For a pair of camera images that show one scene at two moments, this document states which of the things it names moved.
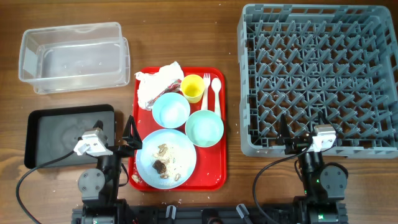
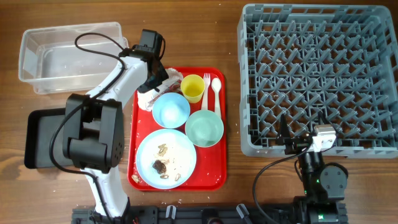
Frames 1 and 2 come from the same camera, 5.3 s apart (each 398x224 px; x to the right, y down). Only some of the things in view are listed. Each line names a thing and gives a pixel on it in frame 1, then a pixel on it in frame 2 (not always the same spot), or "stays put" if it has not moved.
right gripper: x=294 y=144 stays put
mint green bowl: x=204 y=128 stays put
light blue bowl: x=171 y=110 stays put
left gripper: x=133 y=141 -> x=163 y=76
